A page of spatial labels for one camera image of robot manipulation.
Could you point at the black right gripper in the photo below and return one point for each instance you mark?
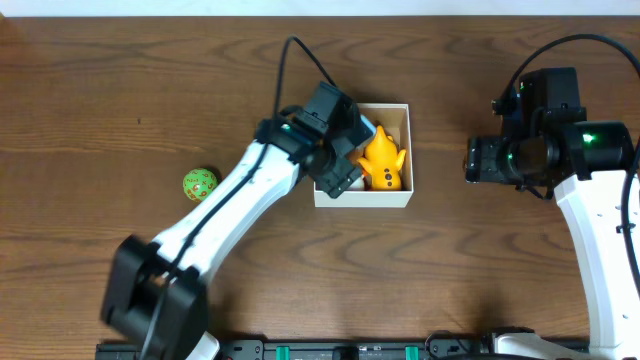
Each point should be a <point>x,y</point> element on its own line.
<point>481,161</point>

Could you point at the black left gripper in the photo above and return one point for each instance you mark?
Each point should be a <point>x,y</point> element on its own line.
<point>342,167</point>

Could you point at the pink white duck toy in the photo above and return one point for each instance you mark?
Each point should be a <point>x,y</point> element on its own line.
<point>359,184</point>

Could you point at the yellow plastic toy figure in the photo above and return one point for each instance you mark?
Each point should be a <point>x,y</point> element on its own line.
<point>383,162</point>

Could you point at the green number ball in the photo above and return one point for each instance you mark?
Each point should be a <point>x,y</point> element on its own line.
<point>199,183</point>

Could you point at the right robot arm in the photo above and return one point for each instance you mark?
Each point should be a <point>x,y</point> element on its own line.
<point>547,142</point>

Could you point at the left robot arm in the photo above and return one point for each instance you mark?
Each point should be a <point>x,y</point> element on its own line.
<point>156,294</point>

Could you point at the white cardboard box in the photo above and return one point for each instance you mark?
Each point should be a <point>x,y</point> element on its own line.
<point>395,119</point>

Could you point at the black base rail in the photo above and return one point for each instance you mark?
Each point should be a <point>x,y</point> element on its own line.
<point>439,345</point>

